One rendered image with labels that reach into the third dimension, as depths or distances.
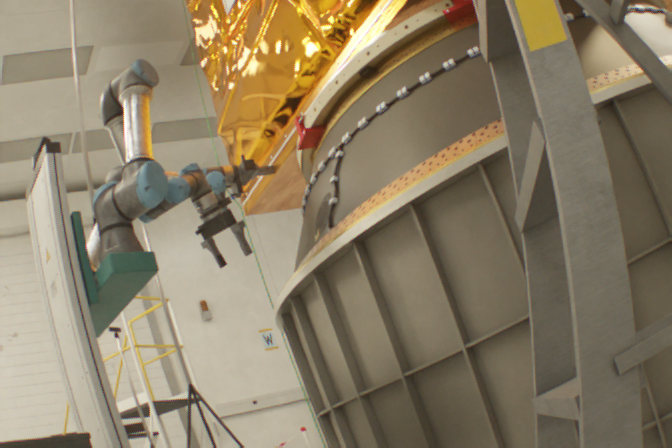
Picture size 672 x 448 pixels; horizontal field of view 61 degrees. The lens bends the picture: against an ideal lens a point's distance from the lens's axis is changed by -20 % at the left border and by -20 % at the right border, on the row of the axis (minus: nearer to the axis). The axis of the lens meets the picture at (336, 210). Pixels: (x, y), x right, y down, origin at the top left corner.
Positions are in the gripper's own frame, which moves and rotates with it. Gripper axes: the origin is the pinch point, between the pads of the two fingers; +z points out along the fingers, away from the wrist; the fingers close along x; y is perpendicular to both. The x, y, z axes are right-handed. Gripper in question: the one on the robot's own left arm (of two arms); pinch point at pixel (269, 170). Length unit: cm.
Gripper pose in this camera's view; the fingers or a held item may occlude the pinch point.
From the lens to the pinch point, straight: 273.9
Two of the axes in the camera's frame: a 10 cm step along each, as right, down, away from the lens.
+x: -4.2, 4.4, 7.9
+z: 8.5, -1.2, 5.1
